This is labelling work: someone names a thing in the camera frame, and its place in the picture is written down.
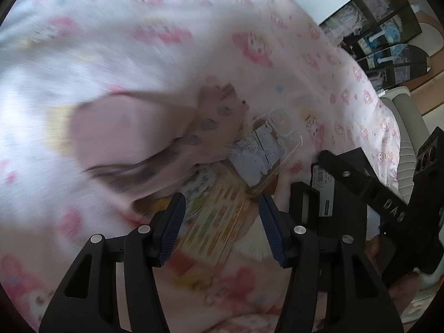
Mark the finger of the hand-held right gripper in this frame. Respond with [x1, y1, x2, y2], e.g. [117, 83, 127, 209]
[318, 148, 384, 205]

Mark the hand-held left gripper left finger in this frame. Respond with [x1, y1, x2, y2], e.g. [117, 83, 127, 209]
[39, 192, 187, 333]

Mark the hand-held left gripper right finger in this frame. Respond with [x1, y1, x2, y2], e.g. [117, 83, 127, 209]
[258, 193, 405, 333]

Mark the black storage box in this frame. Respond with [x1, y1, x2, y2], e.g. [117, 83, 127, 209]
[310, 148, 371, 295]

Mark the colourful printed booklet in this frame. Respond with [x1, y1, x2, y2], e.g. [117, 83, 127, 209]
[178, 165, 251, 265]

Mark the clear cartoon card packet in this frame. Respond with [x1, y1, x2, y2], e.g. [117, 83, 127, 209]
[227, 110, 303, 195]

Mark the pink cloth bag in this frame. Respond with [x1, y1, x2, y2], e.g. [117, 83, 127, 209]
[69, 85, 248, 217]

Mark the person's right forearm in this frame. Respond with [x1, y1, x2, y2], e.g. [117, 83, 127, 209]
[387, 271, 424, 299]

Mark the grey padded headboard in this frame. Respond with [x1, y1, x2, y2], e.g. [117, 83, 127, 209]
[380, 88, 429, 202]

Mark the dark printed board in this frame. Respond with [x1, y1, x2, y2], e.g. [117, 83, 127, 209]
[357, 43, 432, 77]

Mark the black display cabinet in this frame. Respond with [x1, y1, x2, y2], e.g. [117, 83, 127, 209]
[318, 0, 433, 91]

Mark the pink cartoon printed blanket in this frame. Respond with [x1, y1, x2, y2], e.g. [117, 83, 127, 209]
[0, 0, 401, 333]

